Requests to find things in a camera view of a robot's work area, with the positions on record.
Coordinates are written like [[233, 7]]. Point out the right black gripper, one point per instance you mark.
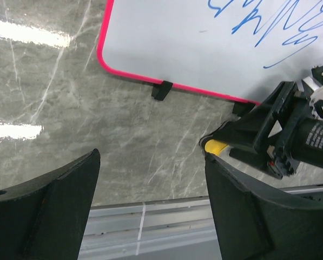
[[282, 132]]

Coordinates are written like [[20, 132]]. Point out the right black whiteboard stand clip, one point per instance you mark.
[[240, 108]]

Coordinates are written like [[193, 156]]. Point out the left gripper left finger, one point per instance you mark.
[[45, 217]]

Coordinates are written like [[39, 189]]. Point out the black whiteboard stand clip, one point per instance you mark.
[[160, 91], [240, 108]]

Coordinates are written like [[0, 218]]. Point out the left black whiteboard stand clip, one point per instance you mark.
[[160, 91]]

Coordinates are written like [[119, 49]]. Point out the yellow bone shaped eraser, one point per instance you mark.
[[215, 147]]

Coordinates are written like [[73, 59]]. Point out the aluminium mounting rail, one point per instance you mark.
[[167, 229]]

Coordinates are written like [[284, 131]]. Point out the pink framed whiteboard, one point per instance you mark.
[[237, 50]]

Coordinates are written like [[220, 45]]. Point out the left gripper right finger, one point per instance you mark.
[[256, 221]]

